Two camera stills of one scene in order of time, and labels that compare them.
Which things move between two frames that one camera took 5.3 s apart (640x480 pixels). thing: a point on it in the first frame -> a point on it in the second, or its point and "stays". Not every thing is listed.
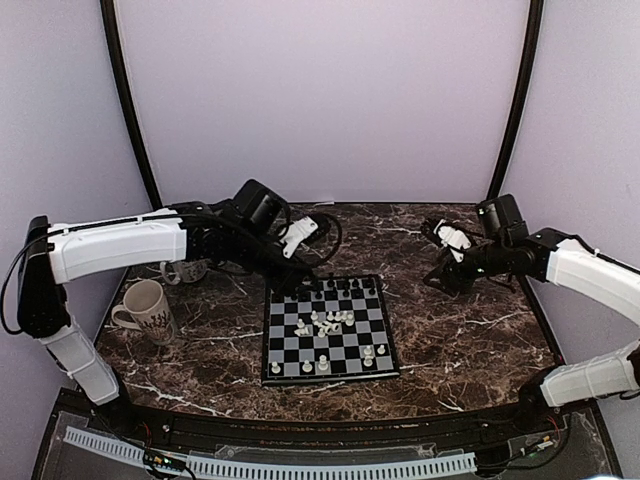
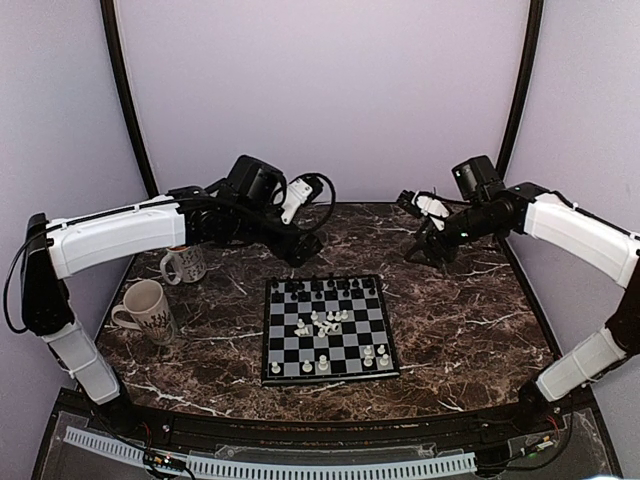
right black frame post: x=536 y=16 stays
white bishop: x=368 y=357 stays
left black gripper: x=286 y=282 -> x=303 y=251
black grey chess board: x=337 y=330 stays
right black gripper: x=449 y=271 -> x=429 y=243
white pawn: x=307 y=367 stays
